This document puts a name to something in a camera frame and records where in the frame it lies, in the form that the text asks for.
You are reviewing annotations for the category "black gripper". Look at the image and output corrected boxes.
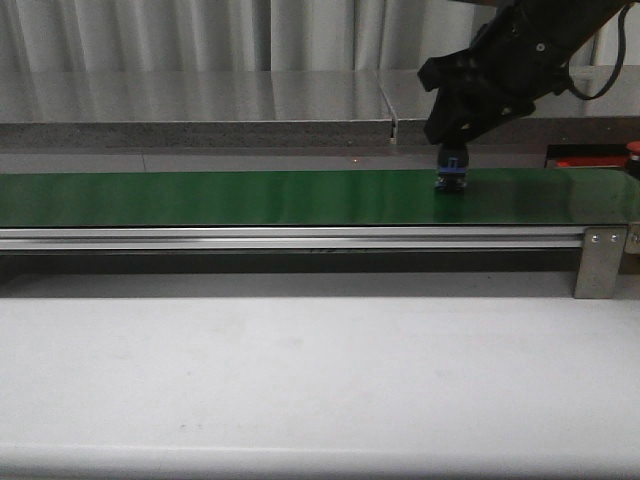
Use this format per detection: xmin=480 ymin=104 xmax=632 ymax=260
xmin=418 ymin=1 xmax=600 ymax=145

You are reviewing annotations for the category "red bin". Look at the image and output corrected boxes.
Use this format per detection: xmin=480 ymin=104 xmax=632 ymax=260
xmin=545 ymin=155 xmax=628 ymax=171

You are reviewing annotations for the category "green conveyor belt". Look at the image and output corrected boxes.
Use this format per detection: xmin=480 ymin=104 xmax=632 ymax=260
xmin=1 ymin=168 xmax=639 ymax=228

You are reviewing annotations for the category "right stainless steel table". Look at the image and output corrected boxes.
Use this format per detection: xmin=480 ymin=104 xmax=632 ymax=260
xmin=378 ymin=65 xmax=639 ymax=146

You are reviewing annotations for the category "stainless steel table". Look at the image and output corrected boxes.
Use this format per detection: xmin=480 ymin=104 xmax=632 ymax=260
xmin=1 ymin=71 xmax=395 ymax=150
xmin=378 ymin=65 xmax=639 ymax=146

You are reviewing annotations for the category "left stainless steel table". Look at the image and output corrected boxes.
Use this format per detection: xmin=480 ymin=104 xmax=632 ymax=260
xmin=1 ymin=71 xmax=395 ymax=150

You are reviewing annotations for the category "grey pleated curtain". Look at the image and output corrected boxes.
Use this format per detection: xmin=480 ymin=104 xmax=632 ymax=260
xmin=0 ymin=0 xmax=604 ymax=74

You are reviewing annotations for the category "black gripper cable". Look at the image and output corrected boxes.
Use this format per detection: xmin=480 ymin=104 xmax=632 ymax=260
xmin=562 ymin=2 xmax=632 ymax=101

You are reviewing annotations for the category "steel conveyor support bracket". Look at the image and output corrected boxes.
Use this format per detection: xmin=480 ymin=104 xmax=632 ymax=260
xmin=574 ymin=226 xmax=627 ymax=299

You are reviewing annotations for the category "small steel end bracket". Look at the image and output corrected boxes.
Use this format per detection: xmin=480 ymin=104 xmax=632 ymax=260
xmin=625 ymin=222 xmax=640 ymax=255

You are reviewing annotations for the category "aluminium conveyor side rail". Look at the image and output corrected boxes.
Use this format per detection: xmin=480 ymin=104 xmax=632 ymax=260
xmin=1 ymin=225 xmax=585 ymax=253

